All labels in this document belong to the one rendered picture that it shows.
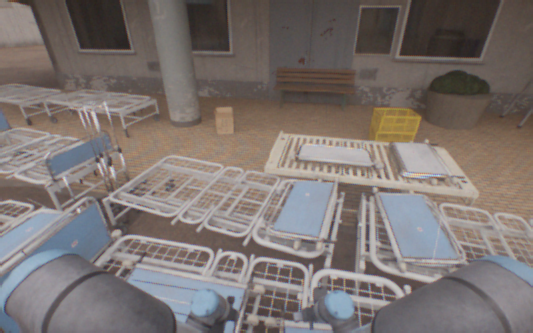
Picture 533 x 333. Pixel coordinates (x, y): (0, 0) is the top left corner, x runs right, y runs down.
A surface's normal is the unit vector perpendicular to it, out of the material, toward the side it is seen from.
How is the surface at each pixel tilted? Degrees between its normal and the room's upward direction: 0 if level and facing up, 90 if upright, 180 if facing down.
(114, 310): 38
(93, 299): 23
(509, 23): 90
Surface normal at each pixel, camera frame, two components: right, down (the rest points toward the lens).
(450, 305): -0.47, -0.73
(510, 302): 0.16, -0.58
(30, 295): -0.25, -0.44
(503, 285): 0.03, -0.82
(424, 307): -0.61, -0.72
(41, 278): -0.11, -0.72
